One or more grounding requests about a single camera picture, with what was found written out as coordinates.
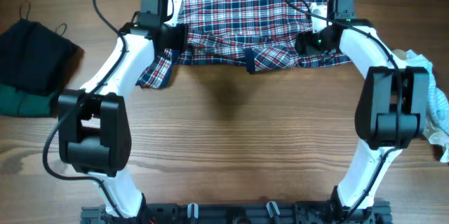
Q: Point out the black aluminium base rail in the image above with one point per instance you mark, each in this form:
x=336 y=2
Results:
x=271 y=212

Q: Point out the beige garment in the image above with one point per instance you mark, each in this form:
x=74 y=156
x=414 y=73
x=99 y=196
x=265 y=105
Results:
x=401 y=54

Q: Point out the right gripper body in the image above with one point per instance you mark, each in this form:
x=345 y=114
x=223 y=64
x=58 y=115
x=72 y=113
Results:
x=313 y=43

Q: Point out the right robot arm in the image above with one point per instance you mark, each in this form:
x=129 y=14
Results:
x=390 y=113

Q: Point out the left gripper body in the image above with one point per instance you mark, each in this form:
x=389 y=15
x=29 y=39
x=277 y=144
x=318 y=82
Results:
x=175 y=36

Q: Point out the black folded garment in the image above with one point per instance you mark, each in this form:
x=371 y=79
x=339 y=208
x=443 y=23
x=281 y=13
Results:
x=34 y=58

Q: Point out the light blue striped garment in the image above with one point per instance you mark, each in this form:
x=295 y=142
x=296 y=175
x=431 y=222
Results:
x=436 y=131

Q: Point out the green folded garment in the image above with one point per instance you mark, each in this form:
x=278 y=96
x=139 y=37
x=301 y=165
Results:
x=24 y=104

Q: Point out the red blue plaid garment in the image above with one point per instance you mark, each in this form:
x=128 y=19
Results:
x=257 y=34

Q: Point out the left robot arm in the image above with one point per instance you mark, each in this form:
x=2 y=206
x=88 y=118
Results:
x=93 y=130

